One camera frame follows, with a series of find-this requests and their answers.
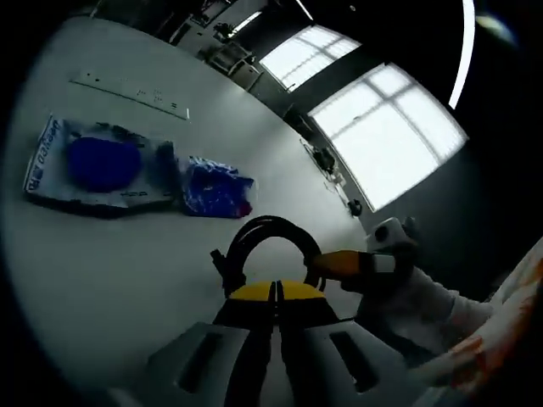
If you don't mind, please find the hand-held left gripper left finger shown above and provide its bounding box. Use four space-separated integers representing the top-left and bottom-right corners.
139 279 277 407

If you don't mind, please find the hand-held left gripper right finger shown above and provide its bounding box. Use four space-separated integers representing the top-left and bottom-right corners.
275 279 425 407

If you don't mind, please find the black cable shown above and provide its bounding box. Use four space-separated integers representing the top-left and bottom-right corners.
210 215 328 294

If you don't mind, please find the blue plastic packet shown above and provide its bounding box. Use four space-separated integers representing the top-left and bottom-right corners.
176 155 258 220

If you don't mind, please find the blue disc plastic package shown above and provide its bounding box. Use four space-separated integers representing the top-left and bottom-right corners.
23 113 177 218

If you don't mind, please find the large window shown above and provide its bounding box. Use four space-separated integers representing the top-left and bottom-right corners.
259 24 362 89
306 62 470 213

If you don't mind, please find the orange printed shirt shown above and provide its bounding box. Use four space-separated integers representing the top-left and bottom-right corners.
423 237 543 407

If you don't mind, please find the ceiling light strip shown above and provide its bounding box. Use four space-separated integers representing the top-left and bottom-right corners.
448 0 477 109

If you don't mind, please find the white table socket panel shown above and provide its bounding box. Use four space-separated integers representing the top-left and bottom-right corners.
69 71 192 122

